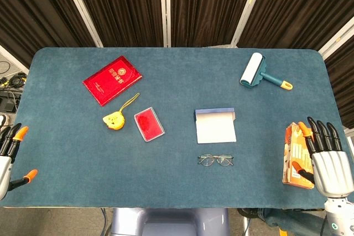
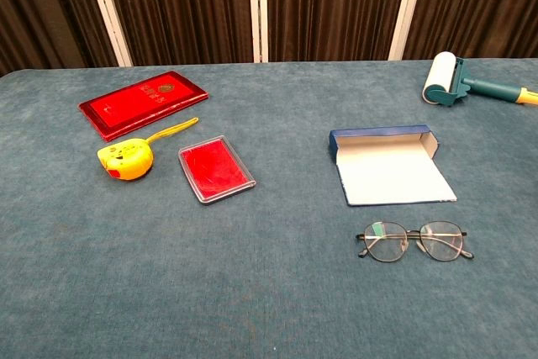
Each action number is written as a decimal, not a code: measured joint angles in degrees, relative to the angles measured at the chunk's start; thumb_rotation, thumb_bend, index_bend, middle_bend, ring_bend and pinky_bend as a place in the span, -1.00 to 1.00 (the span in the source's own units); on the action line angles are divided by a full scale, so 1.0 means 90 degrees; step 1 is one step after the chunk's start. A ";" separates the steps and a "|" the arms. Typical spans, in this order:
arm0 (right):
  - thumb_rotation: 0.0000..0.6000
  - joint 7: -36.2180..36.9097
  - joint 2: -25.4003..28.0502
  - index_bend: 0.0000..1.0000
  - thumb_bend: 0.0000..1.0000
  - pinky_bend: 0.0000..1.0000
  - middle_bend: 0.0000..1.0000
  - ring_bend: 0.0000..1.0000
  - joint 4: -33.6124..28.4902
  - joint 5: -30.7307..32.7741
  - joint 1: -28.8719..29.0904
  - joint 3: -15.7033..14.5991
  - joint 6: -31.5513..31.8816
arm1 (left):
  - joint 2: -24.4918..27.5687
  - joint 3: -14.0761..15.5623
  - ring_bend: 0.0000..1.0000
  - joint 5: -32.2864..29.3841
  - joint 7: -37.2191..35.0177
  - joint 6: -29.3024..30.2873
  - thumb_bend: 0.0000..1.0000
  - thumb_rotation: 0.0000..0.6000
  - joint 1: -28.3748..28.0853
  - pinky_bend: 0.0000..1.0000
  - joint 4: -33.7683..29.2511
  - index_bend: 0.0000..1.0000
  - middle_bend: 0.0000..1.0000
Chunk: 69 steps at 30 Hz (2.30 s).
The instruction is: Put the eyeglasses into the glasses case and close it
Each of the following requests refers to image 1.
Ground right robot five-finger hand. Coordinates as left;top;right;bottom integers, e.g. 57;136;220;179
292;116;354;200

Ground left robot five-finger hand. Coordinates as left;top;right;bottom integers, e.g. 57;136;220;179
0;122;39;201

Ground white blue-edged box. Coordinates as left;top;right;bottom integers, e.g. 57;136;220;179
194;107;237;145

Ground eyeglasses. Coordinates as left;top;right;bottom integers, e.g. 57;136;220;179
197;153;235;167

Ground red ink pad clear case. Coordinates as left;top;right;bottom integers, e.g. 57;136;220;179
133;106;166;143

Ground orange snack box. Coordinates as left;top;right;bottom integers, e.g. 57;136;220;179
282;122;316;190

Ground crumpled blue fabric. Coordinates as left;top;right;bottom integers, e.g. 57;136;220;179
258;208;326;234

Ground black floor power box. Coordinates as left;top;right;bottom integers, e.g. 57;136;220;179
0;92;22;113

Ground blue velvet table cloth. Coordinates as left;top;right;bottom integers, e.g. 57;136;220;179
0;47;354;209

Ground dark curtain screen panel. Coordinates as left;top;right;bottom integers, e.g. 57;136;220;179
165;0;262;48
317;23;354;129
231;0;354;51
59;0;168;48
0;0;103;68

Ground black shoe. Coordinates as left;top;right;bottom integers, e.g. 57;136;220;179
237;207;262;219

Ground yellow tape measure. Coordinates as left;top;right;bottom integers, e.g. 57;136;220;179
102;92;140;131

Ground teal lint roller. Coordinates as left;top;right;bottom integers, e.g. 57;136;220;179
239;52;293;91

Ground red certificate booklet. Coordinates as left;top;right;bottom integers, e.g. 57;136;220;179
82;55;143;107

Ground grey-blue robot torso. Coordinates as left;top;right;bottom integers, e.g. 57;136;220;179
110;207;231;236

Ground black and yellow floor cables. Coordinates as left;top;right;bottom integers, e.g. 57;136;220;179
0;60;28;93

